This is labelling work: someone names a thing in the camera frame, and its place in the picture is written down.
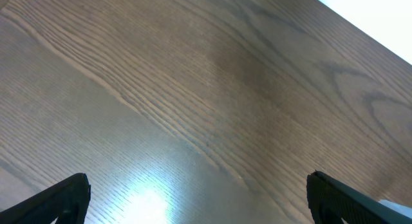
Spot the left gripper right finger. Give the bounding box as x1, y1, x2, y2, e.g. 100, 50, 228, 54
306, 171, 411, 224

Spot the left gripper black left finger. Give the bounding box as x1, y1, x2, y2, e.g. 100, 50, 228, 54
1, 173, 91, 224

